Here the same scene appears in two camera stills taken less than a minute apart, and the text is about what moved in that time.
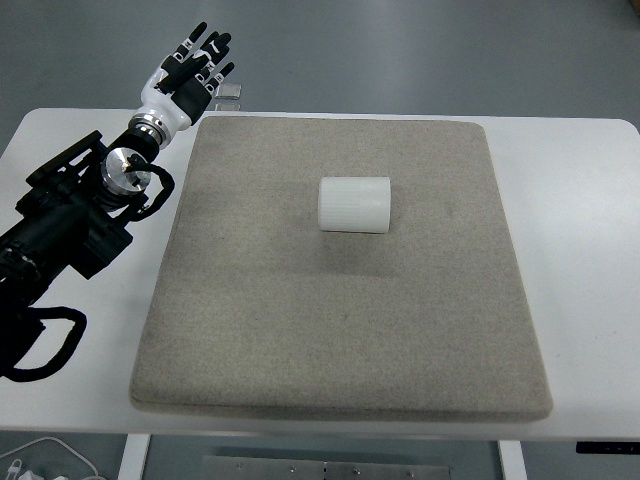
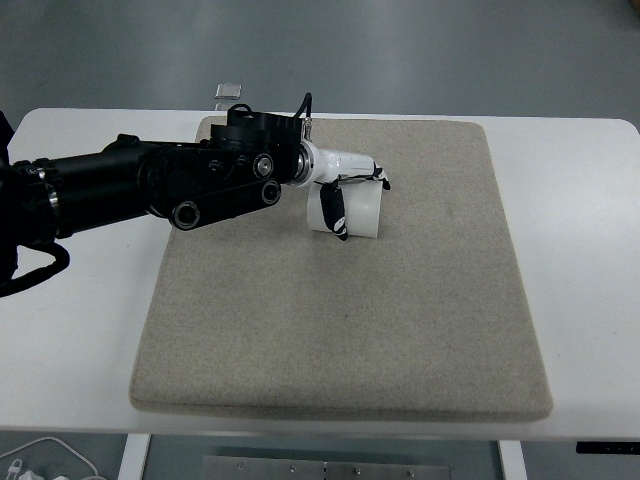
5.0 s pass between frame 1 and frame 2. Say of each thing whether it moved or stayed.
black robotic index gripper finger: moved
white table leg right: stayed
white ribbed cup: moved
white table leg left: stayed
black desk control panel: stayed
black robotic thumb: moved
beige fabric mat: stayed
